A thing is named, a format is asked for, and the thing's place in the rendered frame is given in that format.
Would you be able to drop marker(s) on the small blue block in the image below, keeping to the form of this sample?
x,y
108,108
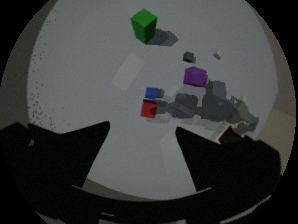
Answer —
x,y
150,93

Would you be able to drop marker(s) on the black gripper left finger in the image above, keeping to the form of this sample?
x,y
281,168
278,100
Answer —
x,y
75,151

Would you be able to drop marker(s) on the purple cube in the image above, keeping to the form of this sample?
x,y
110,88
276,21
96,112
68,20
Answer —
x,y
195,76

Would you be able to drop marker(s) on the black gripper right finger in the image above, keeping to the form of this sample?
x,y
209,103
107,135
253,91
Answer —
x,y
206,158

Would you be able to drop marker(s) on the green block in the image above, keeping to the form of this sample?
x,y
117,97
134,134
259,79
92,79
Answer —
x,y
144,22
147,38

